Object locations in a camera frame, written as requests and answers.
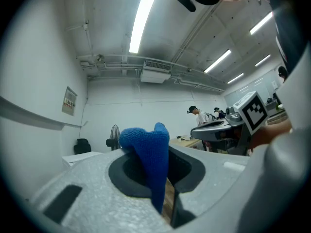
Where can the black head-mounted camera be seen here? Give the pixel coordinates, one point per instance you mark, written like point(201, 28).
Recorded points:
point(185, 0)

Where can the white ceiling pipes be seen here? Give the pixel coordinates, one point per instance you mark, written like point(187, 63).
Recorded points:
point(126, 65)

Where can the grey wall electrical panel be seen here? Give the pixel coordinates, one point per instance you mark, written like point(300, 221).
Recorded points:
point(69, 101)

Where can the light wooden table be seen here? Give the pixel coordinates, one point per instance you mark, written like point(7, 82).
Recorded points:
point(185, 142)

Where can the person's right forearm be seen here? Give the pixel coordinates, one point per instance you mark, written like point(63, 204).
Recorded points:
point(269, 132)

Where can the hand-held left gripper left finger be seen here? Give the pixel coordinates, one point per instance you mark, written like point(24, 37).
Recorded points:
point(97, 203)

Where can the blue knitted cloth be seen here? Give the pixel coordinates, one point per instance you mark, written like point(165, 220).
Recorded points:
point(150, 154)

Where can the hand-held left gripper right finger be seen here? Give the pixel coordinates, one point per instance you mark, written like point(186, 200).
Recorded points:
point(218, 178)

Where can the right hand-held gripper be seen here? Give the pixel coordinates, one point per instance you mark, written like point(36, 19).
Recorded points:
point(253, 111)

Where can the black bag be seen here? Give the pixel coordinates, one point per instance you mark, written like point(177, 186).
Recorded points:
point(82, 146)

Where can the black standing fan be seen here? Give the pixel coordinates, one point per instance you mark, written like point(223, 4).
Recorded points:
point(114, 137)

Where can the white ceiling air conditioner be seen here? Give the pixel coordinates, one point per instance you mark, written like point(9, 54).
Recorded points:
point(155, 73)

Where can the white box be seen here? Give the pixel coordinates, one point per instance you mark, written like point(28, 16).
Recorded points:
point(80, 157)

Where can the long ceiling tube light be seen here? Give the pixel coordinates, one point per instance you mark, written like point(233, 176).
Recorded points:
point(142, 22)
point(261, 23)
point(217, 61)
point(263, 60)
point(235, 78)

